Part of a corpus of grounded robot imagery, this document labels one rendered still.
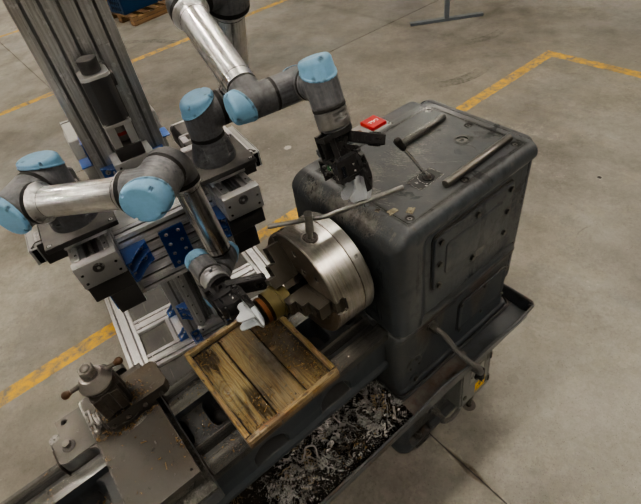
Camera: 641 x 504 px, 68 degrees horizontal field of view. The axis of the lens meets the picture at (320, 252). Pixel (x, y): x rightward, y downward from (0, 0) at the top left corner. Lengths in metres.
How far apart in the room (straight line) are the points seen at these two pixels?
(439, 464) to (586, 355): 0.88
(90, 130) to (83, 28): 0.31
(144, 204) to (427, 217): 0.69
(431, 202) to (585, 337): 1.56
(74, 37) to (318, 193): 0.85
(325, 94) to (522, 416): 1.71
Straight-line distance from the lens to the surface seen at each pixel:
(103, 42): 1.67
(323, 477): 1.56
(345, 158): 1.07
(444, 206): 1.23
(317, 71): 1.02
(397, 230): 1.16
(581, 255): 3.01
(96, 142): 1.76
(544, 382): 2.44
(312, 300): 1.21
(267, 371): 1.39
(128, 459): 1.30
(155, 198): 1.21
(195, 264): 1.41
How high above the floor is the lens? 2.03
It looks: 44 degrees down
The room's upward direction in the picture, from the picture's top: 11 degrees counter-clockwise
